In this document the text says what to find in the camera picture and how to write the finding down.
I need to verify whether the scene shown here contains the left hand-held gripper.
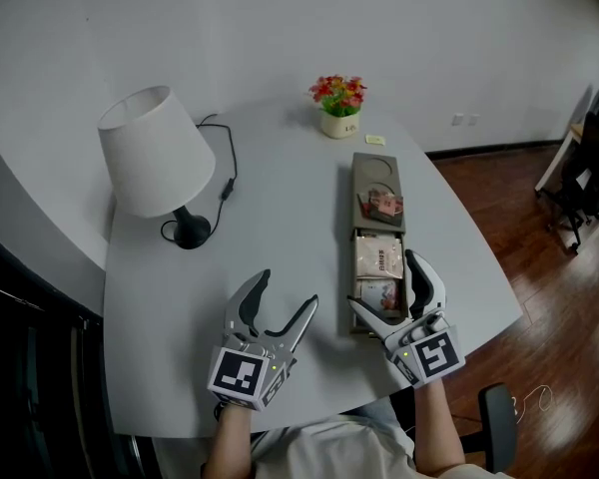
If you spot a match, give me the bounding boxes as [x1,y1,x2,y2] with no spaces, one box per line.
[207,267,320,413]

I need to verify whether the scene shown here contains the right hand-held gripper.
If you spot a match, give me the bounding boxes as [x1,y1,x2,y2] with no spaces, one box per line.
[346,248,467,391]

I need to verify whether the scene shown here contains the white round snack packet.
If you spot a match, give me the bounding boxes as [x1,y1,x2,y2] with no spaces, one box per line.
[355,277,401,319]

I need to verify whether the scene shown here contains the beige snack packet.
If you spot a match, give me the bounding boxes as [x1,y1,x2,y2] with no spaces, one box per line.
[354,235,403,279]

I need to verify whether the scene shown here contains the grey drawer organiser box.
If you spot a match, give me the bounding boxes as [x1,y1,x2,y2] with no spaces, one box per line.
[337,151,411,339]

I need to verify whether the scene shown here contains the person's left forearm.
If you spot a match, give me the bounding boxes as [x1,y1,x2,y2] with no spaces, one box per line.
[200,400,257,479]

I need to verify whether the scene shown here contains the person's right forearm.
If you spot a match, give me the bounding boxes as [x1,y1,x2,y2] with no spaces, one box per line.
[411,378,468,479]

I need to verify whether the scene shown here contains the person's grey trousers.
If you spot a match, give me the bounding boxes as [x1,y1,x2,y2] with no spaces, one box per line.
[337,395,401,432]

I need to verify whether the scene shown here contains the black seat armrest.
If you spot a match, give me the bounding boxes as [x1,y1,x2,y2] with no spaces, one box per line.
[460,382,520,474]

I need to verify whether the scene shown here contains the white shade table lamp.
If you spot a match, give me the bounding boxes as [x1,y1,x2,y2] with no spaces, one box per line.
[96,84,218,251]

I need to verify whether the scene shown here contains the potted artificial red flowers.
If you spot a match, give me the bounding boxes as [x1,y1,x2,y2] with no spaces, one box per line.
[307,73,368,141]

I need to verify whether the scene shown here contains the white background desk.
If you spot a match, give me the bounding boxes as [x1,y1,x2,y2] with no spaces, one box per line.
[534,121,599,195]

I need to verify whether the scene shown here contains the black office chair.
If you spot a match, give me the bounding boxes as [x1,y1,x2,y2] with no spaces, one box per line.
[547,83,599,257]

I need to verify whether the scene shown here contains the dark window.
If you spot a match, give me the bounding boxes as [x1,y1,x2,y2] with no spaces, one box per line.
[0,225,117,479]

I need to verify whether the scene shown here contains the black lamp cable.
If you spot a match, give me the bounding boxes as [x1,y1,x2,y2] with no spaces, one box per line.
[160,113,239,243]

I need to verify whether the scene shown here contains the thin white floor cable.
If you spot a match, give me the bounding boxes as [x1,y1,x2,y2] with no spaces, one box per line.
[510,383,556,424]

